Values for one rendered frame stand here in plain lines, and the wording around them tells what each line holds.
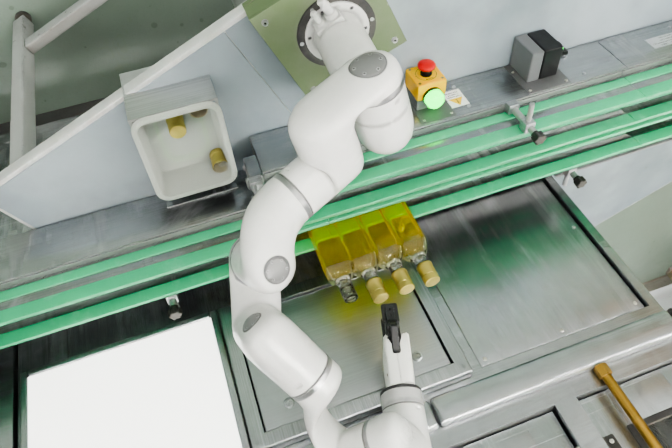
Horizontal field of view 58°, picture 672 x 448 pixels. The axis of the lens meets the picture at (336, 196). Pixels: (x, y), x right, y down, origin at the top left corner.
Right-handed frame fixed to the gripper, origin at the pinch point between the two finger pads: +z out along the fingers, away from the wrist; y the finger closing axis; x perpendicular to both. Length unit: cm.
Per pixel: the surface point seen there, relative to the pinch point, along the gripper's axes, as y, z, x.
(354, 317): -12.6, 8.6, 6.6
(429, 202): -3.1, 31.9, -13.8
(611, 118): 6, 45, -59
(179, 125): 28, 31, 38
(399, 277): 1.8, 8.5, -3.2
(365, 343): -12.5, 2.0, 4.8
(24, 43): 17, 83, 87
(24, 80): 17, 67, 82
